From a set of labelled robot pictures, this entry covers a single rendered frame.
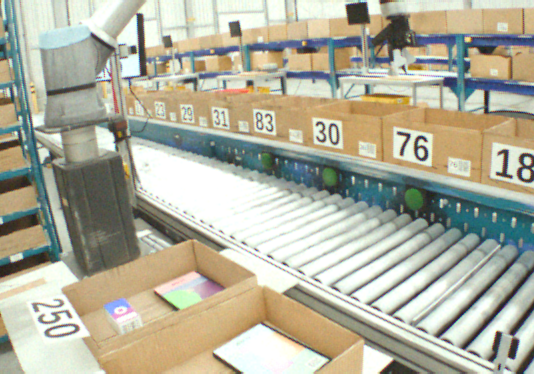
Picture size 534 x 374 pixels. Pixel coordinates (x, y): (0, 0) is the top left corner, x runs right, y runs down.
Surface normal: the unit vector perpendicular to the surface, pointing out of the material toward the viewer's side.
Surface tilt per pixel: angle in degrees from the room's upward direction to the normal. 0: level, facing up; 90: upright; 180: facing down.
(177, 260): 90
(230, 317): 89
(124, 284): 89
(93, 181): 90
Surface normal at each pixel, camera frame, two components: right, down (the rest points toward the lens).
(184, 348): 0.62, 0.17
